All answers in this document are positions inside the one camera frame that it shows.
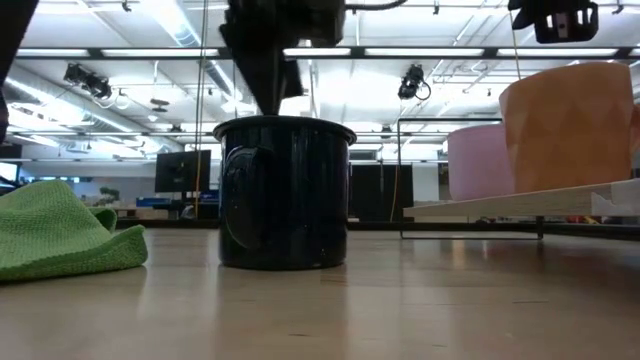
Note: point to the pink plastic mug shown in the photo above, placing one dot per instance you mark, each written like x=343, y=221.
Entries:
x=477, y=165

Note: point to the green microfibre cloth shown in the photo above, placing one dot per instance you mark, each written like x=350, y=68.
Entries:
x=55, y=230

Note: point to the black computer monitor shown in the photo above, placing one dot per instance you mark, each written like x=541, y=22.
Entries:
x=180, y=167

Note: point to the black overhead beam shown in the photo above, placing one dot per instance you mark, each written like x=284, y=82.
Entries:
x=357, y=51

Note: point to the blue storage bin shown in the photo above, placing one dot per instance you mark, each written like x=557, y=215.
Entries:
x=150, y=202

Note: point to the small lit screen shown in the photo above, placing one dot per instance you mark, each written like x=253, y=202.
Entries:
x=7, y=171

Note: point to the black ceiling spotlight cluster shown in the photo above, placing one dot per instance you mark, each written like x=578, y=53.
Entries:
x=90, y=82

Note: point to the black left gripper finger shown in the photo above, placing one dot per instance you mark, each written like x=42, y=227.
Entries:
x=293, y=80
x=265, y=75

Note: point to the black enamel mug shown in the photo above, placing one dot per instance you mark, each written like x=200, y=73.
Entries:
x=290, y=200

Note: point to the black ceiling-mounted camera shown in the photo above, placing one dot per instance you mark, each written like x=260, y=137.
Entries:
x=410, y=82

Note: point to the wooden shelf board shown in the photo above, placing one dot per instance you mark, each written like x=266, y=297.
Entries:
x=525, y=202

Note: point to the orange ceramic mug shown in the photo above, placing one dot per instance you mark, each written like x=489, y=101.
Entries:
x=570, y=130

